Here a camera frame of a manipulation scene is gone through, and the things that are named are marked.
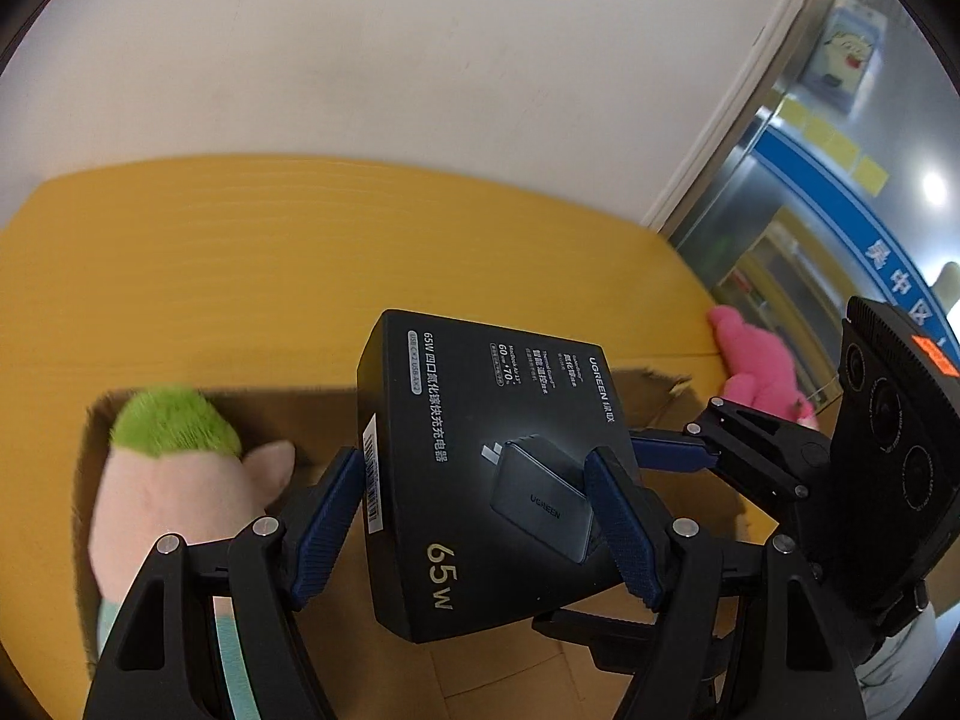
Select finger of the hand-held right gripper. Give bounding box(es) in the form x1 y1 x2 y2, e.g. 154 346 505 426
628 396 833 508
531 607 655 670

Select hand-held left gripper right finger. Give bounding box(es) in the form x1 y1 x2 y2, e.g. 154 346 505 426
583 446 886 720

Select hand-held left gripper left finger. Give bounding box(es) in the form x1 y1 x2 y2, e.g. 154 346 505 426
81 447 368 720

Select long cardboard box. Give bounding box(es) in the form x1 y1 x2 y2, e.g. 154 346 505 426
71 366 781 720

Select black charger box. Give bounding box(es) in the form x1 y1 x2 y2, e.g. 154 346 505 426
355 308 642 644

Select person's right forearm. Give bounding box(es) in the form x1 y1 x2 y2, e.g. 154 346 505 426
855 604 942 720

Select wooden desktop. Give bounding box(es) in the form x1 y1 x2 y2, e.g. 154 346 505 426
0 155 740 720

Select pink bear plush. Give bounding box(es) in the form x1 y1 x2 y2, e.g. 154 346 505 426
709 305 822 432

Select teal and pink pig plush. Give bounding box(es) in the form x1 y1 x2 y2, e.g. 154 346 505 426
90 384 297 720

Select yellow shelf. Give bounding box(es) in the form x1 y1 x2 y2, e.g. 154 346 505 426
720 202 863 391

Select cartoon animal poster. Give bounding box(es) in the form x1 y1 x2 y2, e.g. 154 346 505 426
799 0 890 117

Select white door frame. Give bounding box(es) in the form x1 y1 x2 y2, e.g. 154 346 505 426
637 0 841 233

